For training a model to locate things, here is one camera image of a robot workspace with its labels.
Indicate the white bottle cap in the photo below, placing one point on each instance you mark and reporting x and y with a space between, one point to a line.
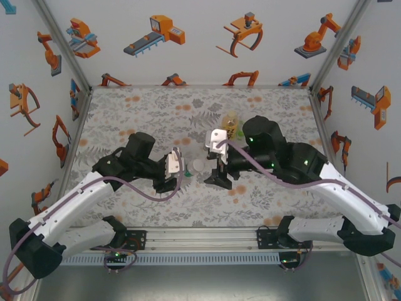
199 165

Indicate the clear bottle with green label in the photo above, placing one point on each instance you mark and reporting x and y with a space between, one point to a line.
240 133

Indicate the small clear plastic bottle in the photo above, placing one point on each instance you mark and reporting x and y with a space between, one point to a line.
189 172

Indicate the yellow tea bottle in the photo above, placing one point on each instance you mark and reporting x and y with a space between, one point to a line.
230 128

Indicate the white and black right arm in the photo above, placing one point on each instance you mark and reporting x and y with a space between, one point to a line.
313 229

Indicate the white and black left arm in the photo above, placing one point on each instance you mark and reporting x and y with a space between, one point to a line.
69 200

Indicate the floral patterned table cover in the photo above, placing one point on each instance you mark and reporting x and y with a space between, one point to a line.
141 109

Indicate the small controller board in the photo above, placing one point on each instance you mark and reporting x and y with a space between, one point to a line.
116 256
288 259

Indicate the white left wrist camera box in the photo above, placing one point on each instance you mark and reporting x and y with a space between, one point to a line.
172 163

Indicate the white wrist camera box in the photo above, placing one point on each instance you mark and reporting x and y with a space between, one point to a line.
172 163
216 138

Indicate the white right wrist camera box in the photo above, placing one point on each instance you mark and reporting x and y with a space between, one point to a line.
216 138

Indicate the aluminium side rail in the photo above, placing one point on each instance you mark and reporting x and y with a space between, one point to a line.
322 125
73 141

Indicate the wide aluminium front rail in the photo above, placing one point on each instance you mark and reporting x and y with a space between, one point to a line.
200 238

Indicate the aluminium back rail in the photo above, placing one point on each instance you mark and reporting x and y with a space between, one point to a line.
200 86

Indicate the aluminium frame post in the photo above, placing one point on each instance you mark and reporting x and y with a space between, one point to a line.
337 47
372 282
64 47
29 293

